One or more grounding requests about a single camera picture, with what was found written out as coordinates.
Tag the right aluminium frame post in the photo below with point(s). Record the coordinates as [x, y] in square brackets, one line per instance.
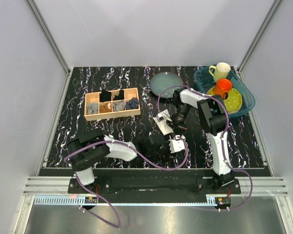
[259, 34]

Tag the small black rolled cloth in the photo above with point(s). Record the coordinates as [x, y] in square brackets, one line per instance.
[118, 95]

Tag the blue-green ceramic plate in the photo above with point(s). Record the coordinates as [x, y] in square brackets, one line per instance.
[165, 83]

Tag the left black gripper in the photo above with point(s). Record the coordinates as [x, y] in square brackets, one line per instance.
[169, 152]

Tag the navy striped rolled cloth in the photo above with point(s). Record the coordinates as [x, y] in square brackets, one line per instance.
[132, 104]

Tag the front aluminium rail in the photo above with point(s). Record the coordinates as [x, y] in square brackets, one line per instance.
[260, 186]

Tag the white underwear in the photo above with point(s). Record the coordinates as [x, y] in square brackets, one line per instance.
[164, 128]

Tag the pale yellow mug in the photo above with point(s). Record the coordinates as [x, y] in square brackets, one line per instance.
[220, 71]

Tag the grey rolled cloth middle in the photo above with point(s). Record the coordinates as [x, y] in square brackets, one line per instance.
[119, 105]

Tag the yellow-green dotted plate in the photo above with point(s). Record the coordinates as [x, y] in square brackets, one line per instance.
[233, 100]

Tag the left aluminium frame post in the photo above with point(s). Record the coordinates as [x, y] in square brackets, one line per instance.
[47, 34]

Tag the teal transparent plastic bin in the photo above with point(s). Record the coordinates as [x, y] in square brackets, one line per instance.
[205, 84]

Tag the aluminium frame post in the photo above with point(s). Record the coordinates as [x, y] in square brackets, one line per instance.
[259, 34]
[47, 34]

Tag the orange mug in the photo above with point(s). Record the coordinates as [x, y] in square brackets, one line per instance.
[222, 88]

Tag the connector box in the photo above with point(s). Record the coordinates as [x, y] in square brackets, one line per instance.
[223, 202]
[90, 200]

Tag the grey rolled cloth left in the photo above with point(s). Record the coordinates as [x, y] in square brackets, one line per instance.
[92, 108]

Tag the brown rolled cloth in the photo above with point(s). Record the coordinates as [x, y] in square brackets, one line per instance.
[105, 107]

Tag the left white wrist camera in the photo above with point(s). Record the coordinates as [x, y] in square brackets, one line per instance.
[177, 144]

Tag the right connector box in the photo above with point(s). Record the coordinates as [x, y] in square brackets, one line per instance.
[223, 202]

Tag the grey rolled cloth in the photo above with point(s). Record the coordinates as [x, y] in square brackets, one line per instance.
[92, 108]
[119, 105]

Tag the left connector box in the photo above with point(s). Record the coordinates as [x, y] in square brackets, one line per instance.
[90, 200]

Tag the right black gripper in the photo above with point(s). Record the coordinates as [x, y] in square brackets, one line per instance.
[178, 127]

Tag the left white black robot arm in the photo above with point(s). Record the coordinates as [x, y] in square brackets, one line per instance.
[93, 146]

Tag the wooden divided organizer box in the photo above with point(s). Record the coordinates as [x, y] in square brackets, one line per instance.
[94, 97]

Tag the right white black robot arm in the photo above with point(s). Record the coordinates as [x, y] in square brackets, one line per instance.
[214, 121]

